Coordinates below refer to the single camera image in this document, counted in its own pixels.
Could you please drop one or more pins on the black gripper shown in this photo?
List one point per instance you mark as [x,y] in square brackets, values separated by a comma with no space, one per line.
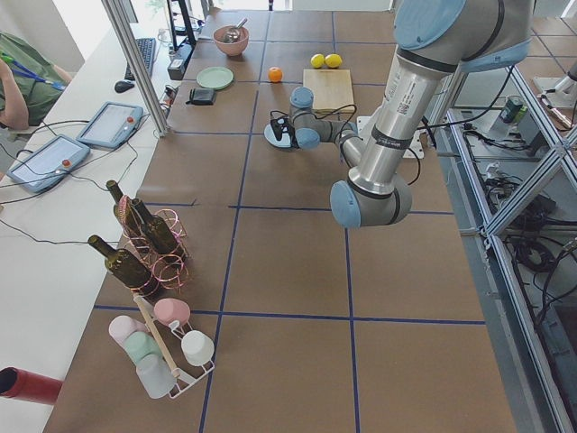
[293,138]

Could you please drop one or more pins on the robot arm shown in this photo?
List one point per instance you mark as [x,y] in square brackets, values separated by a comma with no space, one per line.
[434,39]

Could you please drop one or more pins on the light blue plate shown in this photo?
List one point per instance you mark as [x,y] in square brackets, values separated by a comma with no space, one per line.
[268,134]

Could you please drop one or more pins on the light green plate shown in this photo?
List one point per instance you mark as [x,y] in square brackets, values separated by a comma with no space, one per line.
[215,78]

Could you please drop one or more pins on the orange mandarin fruit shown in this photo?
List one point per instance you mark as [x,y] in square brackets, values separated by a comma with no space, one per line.
[275,75]

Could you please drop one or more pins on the bamboo cutting board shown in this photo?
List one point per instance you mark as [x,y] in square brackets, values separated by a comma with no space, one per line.
[332,89]

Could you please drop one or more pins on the lower yellow lemon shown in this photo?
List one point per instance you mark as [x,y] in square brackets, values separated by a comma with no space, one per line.
[317,61]

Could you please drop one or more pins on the yellow lemon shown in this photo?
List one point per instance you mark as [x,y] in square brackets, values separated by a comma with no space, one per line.
[317,61]
[333,61]

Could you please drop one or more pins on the upper yellow lemon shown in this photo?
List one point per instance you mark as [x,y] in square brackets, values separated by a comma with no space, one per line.
[333,61]

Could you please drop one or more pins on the pink bowl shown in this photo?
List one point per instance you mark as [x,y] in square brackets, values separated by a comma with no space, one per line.
[231,48]

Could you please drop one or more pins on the dark grey folded cloth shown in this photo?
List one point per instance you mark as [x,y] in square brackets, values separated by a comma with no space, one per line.
[201,97]

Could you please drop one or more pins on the steel ice scoop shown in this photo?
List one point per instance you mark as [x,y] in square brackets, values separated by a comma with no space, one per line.
[233,33]

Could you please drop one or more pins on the black keyboard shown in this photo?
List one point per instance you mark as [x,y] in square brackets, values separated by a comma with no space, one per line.
[147,49]

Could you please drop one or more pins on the dark wine bottle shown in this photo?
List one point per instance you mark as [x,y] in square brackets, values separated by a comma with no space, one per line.
[123,212]
[157,231]
[126,267]

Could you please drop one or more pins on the black computer mouse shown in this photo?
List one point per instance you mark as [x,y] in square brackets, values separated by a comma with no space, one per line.
[122,86]

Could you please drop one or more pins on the far teach pendant tablet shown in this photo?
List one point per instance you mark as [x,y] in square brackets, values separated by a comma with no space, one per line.
[111,126]

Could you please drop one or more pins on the teach pendant tablet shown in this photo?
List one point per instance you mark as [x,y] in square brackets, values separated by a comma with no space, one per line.
[111,126]
[47,166]

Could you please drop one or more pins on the white cup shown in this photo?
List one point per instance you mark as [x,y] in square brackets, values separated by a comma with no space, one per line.
[197,347]

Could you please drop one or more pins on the near teach pendant tablet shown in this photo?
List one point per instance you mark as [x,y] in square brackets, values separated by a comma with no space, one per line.
[47,166]

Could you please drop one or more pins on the pale pink cup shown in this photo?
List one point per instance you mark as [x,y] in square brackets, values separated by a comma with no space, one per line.
[121,327]

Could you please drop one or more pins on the person in green shirt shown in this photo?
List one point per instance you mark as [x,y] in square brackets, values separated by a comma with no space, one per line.
[30,84]

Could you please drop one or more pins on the mint green cup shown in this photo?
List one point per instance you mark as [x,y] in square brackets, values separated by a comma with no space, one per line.
[138,345]

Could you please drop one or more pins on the grey translucent cup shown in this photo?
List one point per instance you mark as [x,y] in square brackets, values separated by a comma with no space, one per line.
[155,376]

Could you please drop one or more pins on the red cylinder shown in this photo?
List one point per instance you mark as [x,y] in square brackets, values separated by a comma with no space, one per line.
[27,386]

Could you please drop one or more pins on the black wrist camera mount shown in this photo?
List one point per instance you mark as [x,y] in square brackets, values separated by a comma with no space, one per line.
[279,127]

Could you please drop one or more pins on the copper wire bottle rack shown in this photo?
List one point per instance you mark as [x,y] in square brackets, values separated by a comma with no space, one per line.
[170,270]

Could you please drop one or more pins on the aluminium frame post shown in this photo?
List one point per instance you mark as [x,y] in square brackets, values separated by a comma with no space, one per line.
[119,19]

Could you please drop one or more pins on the white wire cup rack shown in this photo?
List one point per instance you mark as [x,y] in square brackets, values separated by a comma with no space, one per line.
[168,339]

